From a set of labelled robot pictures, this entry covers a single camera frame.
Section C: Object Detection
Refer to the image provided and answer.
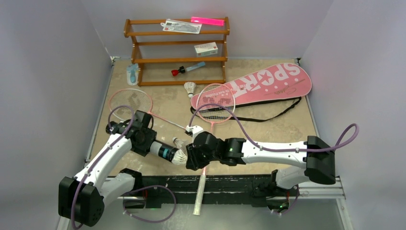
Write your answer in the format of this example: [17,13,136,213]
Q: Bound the white shuttlecock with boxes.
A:
[171,149,188,165]
[184,81,196,98]
[172,138,187,149]

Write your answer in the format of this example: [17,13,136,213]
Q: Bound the black shuttlecock tube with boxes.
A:
[149,140,179,162]

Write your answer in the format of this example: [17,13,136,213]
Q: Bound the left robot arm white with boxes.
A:
[58,110,157,227]

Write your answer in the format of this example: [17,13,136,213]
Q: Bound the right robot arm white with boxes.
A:
[186,131,336,195]

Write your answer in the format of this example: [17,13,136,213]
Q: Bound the pink badminton racket left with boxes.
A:
[108,88,185,129]

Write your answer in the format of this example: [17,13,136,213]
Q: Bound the pink white badminton racket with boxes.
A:
[192,83,237,217]

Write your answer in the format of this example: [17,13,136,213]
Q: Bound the white shuttlecock beside lid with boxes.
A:
[172,138,187,149]

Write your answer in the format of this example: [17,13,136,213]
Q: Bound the light blue white device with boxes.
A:
[126,63,139,86]

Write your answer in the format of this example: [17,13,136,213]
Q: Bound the red black blue marker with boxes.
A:
[171,61,206,77]

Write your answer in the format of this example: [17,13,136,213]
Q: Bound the white red small box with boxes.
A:
[194,42,218,57]

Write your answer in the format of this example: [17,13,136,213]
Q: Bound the pink sport racket bag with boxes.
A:
[191,63,312,109]

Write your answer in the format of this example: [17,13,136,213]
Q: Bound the wooden three-tier shelf rack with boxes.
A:
[123,17,230,86]

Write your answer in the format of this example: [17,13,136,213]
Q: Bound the white packaged item on shelf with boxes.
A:
[160,19,202,34]

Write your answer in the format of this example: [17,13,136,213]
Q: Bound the pink fluorescent bar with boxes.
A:
[191,17,225,26]

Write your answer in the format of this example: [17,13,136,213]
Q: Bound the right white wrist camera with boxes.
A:
[185,125,204,137]

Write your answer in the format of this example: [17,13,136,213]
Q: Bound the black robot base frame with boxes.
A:
[65,170,346,210]

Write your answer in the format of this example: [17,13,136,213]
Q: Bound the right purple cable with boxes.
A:
[188,104,360,217]

